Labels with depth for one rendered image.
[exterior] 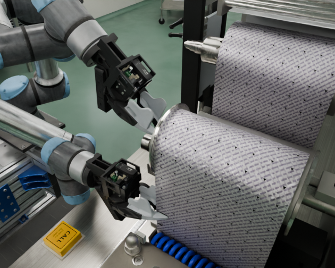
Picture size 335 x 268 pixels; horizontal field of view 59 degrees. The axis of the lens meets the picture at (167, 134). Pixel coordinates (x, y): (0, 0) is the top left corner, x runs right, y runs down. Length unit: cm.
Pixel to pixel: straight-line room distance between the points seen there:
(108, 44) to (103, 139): 205
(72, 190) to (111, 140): 178
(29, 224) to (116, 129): 119
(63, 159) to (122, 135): 189
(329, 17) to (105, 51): 41
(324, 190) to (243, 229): 15
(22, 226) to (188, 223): 137
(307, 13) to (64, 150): 59
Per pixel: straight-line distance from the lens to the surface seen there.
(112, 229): 87
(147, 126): 59
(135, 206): 65
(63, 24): 62
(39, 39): 70
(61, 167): 75
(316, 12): 65
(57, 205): 190
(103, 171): 65
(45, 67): 125
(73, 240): 85
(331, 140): 129
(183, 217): 61
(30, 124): 89
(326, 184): 50
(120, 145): 251
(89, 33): 60
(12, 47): 70
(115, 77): 57
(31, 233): 183
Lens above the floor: 162
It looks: 38 degrees down
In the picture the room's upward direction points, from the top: straight up
